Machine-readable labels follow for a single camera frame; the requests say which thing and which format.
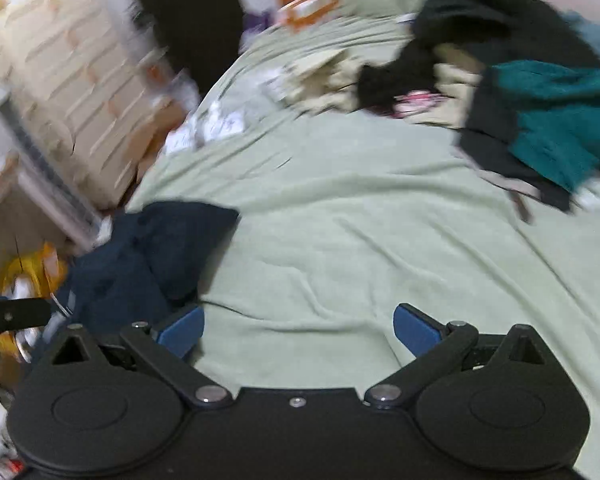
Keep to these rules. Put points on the navy zip jacket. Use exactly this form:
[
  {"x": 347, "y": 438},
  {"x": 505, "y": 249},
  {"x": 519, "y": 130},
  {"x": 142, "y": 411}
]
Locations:
[{"x": 155, "y": 250}]

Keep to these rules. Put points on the teal garment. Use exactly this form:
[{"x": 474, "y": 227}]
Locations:
[{"x": 555, "y": 120}]

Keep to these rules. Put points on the yellow paper bag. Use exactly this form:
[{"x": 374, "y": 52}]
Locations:
[{"x": 30, "y": 270}]

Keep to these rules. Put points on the purple and white bag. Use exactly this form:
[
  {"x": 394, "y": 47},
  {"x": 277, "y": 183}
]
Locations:
[{"x": 257, "y": 25}]

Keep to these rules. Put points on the large black garment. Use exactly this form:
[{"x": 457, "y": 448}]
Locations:
[{"x": 480, "y": 5}]

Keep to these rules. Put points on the dark door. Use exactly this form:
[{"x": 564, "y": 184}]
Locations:
[{"x": 190, "y": 10}]

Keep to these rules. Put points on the cream drawer cabinet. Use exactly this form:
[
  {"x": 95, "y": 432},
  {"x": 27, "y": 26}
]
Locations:
[{"x": 80, "y": 85}]

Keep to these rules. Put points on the white power strip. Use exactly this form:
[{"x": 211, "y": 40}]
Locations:
[
  {"x": 220, "y": 125},
  {"x": 182, "y": 142}
]

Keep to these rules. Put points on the bed with green sheet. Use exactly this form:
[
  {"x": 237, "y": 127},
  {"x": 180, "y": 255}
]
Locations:
[{"x": 355, "y": 235}]

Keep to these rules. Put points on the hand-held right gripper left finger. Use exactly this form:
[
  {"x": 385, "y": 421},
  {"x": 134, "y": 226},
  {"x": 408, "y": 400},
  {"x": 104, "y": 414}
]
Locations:
[{"x": 185, "y": 330}]

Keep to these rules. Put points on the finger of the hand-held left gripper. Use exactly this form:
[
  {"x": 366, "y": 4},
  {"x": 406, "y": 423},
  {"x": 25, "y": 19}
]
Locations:
[{"x": 20, "y": 316}]

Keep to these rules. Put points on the white tower fan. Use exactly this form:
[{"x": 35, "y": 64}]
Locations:
[{"x": 50, "y": 175}]

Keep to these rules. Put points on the white box with orange tape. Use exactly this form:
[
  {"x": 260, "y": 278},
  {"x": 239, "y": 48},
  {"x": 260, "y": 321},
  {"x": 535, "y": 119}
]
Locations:
[{"x": 305, "y": 7}]

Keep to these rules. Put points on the black garment with pink print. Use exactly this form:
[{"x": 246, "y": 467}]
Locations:
[{"x": 380, "y": 85}]

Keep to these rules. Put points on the beige garment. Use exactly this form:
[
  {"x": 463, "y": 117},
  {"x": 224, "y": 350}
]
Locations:
[{"x": 325, "y": 80}]

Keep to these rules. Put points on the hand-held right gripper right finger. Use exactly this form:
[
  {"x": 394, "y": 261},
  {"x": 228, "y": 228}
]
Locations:
[{"x": 415, "y": 330}]

